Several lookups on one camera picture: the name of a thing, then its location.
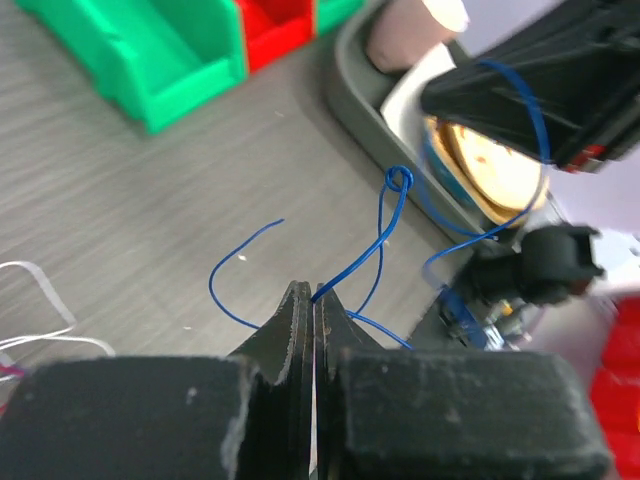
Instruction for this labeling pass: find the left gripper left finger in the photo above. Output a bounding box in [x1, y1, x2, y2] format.
[1, 282, 313, 479]

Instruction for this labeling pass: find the bird pattern plate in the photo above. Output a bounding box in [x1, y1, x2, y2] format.
[424, 116, 550, 224]

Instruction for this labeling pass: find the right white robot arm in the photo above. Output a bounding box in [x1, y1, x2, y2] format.
[420, 1, 639, 304]

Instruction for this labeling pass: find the white cable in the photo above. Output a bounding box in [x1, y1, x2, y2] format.
[0, 260, 116, 381]

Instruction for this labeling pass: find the red plastic bin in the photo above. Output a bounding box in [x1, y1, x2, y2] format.
[236, 0, 315, 74]

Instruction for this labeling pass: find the red box beside table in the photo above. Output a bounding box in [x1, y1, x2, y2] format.
[591, 297, 639, 479]

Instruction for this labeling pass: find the left green plastic bin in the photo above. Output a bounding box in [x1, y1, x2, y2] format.
[18, 0, 248, 133]

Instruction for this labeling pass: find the right green plastic bin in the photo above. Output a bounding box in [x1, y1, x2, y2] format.
[314, 0, 366, 35]

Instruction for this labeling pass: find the green plastic bin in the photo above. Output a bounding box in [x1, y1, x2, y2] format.
[314, 0, 366, 35]
[18, 0, 248, 133]

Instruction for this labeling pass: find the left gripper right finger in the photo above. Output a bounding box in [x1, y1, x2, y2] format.
[314, 292, 613, 479]

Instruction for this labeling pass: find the dark grey tray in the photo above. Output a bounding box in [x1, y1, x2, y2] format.
[325, 1, 503, 233]

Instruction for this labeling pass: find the pink ceramic mug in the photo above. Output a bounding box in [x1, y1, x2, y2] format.
[366, 0, 470, 73]

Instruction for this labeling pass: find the blue thin cable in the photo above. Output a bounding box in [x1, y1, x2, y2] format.
[208, 59, 552, 350]

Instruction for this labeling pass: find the white square plate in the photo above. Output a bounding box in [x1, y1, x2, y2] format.
[380, 43, 455, 156]

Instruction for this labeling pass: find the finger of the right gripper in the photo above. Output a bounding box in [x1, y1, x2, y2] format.
[420, 1, 639, 172]

